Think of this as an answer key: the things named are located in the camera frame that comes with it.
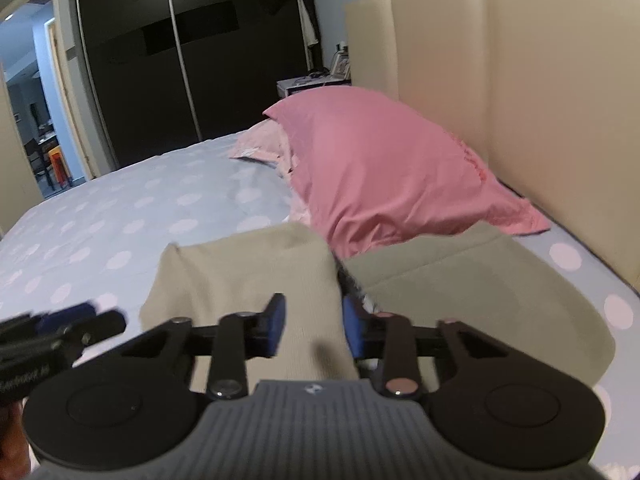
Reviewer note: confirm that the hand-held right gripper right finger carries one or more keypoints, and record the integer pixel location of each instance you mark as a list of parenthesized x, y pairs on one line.
[(352, 325)]

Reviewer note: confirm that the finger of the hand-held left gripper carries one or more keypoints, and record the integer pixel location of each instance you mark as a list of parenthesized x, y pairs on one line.
[(100, 327), (70, 316)]

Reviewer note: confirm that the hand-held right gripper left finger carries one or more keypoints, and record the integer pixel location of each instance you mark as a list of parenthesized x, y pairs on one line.
[(275, 320)]

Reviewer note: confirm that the beige garment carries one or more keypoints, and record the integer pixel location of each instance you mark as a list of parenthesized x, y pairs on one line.
[(250, 270)]

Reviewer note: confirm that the black and white patterned garment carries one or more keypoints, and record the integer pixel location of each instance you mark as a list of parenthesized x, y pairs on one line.
[(357, 290)]

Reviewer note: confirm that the bed with blue dotted sheet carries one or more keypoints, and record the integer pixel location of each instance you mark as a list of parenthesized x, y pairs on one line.
[(125, 210)]

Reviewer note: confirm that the khaki folded garment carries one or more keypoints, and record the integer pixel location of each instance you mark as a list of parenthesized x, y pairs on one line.
[(475, 290)]

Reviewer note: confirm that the orange stool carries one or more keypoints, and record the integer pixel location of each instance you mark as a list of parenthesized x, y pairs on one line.
[(59, 162)]

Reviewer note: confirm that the beige door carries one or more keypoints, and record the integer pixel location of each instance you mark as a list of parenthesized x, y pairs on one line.
[(15, 170)]

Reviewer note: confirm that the dark chair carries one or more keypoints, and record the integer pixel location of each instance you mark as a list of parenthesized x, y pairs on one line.
[(39, 160)]

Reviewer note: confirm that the light pink pillow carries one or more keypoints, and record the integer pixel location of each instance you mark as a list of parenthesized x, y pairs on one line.
[(265, 145)]

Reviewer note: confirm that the bedside table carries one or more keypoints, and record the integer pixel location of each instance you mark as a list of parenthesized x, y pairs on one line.
[(300, 85)]

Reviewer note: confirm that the dark sliding wardrobe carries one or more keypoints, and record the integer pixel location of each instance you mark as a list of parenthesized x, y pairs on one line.
[(200, 75)]

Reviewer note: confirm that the beige padded headboard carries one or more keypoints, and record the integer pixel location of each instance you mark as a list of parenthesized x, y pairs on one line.
[(525, 85)]

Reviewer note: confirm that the hanging light cloth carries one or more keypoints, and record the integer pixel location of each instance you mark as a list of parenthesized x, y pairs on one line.
[(307, 5)]

